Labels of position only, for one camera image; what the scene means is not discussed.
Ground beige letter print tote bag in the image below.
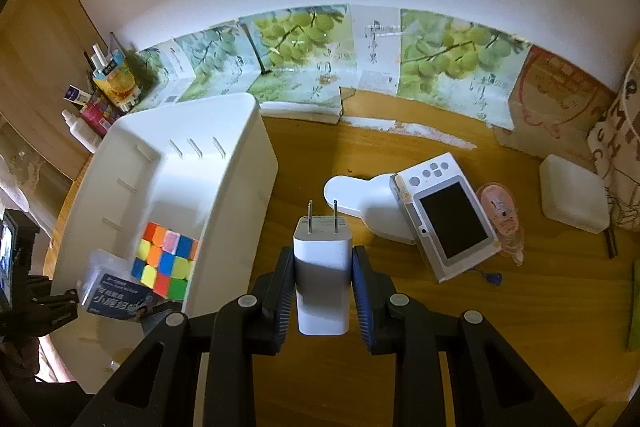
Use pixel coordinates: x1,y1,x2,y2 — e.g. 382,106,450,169
587,57,640,238

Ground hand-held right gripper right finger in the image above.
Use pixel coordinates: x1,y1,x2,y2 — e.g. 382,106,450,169
351,246,581,427

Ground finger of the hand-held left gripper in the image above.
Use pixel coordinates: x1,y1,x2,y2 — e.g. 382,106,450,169
30,288,81,338

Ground multicoloured puzzle cube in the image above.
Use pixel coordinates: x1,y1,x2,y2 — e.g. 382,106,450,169
131,222,200,302

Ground white flat plastic stand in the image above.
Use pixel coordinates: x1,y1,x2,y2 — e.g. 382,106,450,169
322,173,418,244

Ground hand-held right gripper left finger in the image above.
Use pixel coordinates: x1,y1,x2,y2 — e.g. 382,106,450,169
75,246,297,427

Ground grape print cardboard panels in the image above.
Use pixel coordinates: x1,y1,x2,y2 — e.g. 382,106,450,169
131,4,532,130

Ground bundle of white tubes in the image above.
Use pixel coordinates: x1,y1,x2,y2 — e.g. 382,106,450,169
82,46,108,70

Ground wooden side panel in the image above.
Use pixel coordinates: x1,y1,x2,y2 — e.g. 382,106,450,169
0,0,126,168

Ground red patterned can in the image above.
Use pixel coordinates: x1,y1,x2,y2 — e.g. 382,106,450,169
80,99,118,135

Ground white digital camera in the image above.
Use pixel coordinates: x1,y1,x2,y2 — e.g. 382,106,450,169
389,153,502,284

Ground white lace curtain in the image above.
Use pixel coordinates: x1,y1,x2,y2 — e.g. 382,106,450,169
0,117,76,268

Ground white square box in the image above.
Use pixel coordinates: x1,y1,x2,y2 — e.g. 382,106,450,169
539,153,610,235

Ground green tissue pack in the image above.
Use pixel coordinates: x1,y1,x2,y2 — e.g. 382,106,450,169
625,259,640,353

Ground white wall charger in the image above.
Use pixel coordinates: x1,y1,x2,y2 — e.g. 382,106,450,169
292,200,352,336

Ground white plastic storage bin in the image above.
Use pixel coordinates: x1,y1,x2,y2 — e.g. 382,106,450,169
44,93,279,427

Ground white spray bottle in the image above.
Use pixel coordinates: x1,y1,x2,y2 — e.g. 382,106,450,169
61,108,101,154

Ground blue labelled packet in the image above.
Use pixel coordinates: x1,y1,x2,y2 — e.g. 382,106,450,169
76,248,168,323

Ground brown cardboard box with drawing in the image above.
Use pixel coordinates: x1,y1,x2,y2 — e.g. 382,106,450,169
492,46,618,158

